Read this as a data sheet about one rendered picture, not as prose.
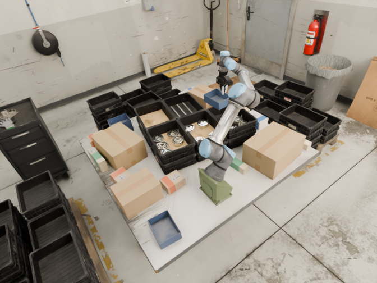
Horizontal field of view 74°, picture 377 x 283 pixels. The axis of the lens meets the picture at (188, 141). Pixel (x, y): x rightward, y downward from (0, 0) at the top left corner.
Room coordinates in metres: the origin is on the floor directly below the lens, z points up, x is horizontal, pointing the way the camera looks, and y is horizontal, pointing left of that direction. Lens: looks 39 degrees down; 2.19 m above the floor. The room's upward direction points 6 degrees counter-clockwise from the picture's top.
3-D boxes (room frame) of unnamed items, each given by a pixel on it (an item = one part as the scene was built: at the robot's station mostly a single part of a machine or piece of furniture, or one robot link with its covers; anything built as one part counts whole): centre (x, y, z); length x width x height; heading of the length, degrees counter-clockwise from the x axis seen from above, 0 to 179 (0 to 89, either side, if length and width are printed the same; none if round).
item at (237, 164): (1.44, -0.36, 0.73); 0.24 x 0.06 x 0.06; 37
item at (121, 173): (1.40, 0.56, 0.74); 0.16 x 0.12 x 0.07; 39
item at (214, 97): (1.85, -0.29, 1.10); 0.20 x 0.15 x 0.07; 32
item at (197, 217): (1.75, 0.01, 0.35); 1.60 x 1.60 x 0.70; 31
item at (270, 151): (1.47, -0.68, 0.80); 0.40 x 0.30 x 0.20; 127
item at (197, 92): (2.45, -0.23, 0.78); 0.30 x 0.22 x 0.16; 36
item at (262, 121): (1.97, -0.68, 0.75); 0.20 x 0.12 x 0.09; 31
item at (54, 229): (1.17, 1.17, 0.31); 0.40 x 0.30 x 0.34; 31
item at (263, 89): (3.06, -1.19, 0.31); 0.40 x 0.30 x 0.34; 31
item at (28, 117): (2.35, 1.83, 0.45); 0.60 x 0.45 x 0.90; 31
